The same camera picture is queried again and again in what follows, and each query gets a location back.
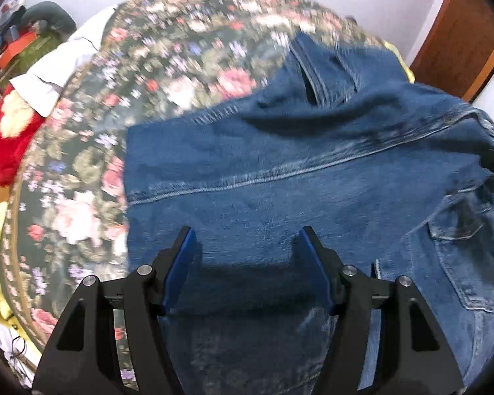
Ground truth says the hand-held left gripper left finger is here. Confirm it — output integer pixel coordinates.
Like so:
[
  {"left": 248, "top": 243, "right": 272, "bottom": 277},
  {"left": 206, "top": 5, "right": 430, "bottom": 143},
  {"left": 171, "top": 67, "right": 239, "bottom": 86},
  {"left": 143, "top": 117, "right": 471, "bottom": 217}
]
[{"left": 32, "top": 226, "right": 198, "bottom": 395}]

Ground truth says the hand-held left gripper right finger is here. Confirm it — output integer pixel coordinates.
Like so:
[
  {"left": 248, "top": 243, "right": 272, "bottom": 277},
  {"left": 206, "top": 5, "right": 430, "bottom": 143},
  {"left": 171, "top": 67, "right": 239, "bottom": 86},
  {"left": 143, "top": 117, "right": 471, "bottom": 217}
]
[{"left": 298, "top": 226, "right": 466, "bottom": 395}]

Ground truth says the blue denim jacket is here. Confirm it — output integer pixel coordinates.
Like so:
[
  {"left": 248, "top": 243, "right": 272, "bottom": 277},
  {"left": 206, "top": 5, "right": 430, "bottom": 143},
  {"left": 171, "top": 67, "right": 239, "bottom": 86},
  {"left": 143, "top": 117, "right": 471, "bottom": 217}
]
[{"left": 123, "top": 33, "right": 494, "bottom": 395}]

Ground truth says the pile of clothes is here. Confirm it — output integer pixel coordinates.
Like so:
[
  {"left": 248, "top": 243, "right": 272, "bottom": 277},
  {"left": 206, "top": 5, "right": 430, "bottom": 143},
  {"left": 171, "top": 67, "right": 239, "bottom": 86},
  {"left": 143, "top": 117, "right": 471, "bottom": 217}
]
[{"left": 0, "top": 2, "right": 27, "bottom": 75}]

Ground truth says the brown wooden door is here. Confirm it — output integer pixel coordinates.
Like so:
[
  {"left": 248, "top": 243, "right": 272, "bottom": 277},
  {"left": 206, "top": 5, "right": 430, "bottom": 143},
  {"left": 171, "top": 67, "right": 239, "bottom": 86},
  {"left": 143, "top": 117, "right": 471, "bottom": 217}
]
[{"left": 409, "top": 0, "right": 494, "bottom": 103}]

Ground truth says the dark floral blanket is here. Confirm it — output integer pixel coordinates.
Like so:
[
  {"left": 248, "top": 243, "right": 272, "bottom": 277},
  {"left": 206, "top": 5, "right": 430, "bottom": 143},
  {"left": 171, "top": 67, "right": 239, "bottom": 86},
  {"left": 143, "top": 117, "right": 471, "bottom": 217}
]
[{"left": 0, "top": 0, "right": 400, "bottom": 395}]

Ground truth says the red plush toy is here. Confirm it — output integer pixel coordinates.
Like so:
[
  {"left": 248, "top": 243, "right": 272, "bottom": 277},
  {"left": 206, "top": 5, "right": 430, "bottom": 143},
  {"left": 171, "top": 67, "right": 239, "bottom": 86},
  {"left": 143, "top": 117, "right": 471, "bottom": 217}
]
[{"left": 0, "top": 84, "right": 46, "bottom": 188}]

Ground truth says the white cloth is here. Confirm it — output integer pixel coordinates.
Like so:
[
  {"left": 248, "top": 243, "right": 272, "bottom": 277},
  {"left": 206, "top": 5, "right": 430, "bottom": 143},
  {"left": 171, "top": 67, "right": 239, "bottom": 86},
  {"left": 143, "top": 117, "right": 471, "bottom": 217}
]
[{"left": 10, "top": 4, "right": 120, "bottom": 118}]

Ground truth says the orange box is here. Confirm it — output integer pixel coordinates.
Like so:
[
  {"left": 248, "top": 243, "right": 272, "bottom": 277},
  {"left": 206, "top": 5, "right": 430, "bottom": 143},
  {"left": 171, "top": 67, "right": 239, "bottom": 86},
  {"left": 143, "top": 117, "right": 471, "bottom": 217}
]
[{"left": 0, "top": 33, "right": 38, "bottom": 66}]

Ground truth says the grey plush cushion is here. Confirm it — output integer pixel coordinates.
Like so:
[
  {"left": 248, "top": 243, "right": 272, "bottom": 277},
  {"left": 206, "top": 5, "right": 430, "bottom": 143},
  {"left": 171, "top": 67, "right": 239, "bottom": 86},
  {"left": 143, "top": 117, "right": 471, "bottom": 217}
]
[{"left": 20, "top": 2, "right": 77, "bottom": 36}]

